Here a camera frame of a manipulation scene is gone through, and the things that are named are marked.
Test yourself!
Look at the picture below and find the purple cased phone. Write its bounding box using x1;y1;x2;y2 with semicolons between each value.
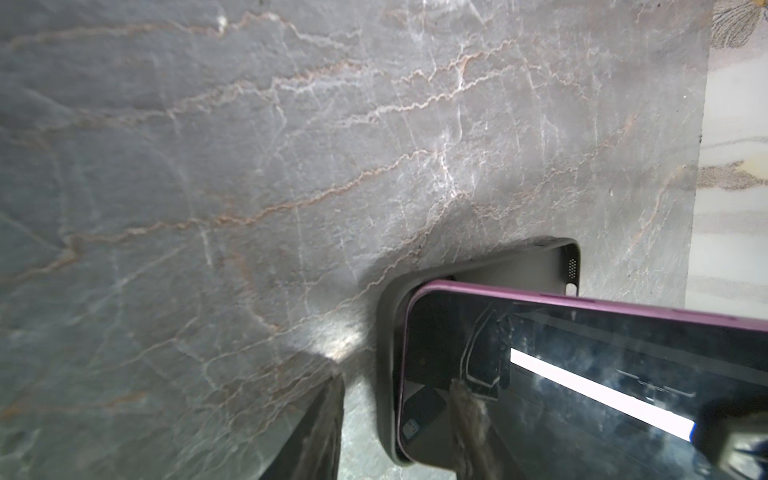
395;280;767;479

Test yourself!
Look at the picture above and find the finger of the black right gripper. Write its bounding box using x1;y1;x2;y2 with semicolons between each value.
690;396;767;479

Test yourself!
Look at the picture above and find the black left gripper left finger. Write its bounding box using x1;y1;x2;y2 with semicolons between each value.
261;374;345;480

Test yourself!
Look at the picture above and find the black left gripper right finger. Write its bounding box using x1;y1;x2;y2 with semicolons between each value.
448;379;505;480

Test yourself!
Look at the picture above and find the black phone case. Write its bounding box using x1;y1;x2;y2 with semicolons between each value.
375;237;581;466

